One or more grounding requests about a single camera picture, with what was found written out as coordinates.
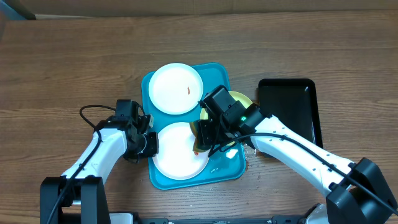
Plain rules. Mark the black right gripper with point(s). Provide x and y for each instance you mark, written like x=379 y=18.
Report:
x=203 y=133

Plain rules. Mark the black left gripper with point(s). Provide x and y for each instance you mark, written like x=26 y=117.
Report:
x=154 y=148

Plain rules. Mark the green yellow sponge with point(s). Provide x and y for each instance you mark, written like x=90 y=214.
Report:
x=203 y=139

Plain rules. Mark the white plate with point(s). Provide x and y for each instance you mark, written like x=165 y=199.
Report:
x=175 y=88
x=176 y=158

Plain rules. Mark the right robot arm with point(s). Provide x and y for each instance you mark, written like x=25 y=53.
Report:
x=354 y=192

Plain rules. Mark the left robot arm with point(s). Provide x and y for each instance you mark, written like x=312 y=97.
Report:
x=78 y=195

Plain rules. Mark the teal plastic tray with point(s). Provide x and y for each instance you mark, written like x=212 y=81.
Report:
x=212 y=74

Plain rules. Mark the black rectangular tray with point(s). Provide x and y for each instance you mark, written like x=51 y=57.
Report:
x=294 y=102

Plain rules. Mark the white soap smear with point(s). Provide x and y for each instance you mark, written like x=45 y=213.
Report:
x=224 y=161

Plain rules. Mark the light green plate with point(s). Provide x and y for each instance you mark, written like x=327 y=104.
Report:
x=241 y=98

